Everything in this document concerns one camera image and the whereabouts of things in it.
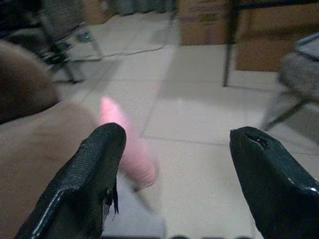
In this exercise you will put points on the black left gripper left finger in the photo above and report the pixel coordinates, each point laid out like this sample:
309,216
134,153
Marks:
82,174

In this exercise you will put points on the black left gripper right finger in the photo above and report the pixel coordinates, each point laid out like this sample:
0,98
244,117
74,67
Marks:
274,186

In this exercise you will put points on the brown plush sofa chair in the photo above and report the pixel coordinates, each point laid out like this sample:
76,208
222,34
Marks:
25,149

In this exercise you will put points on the pink plush cushion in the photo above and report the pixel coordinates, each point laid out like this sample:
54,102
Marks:
139,159

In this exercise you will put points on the dark padded chair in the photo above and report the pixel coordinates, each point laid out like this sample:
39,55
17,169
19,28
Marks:
299,74

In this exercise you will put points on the brown cardboard box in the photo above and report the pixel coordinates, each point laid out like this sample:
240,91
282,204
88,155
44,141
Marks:
202,25
97,12
269,44

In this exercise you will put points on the white table with black legs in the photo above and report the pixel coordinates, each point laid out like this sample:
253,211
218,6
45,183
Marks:
228,49

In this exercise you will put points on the black metal frame chair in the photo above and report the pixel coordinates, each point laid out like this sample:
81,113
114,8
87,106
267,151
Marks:
57,49

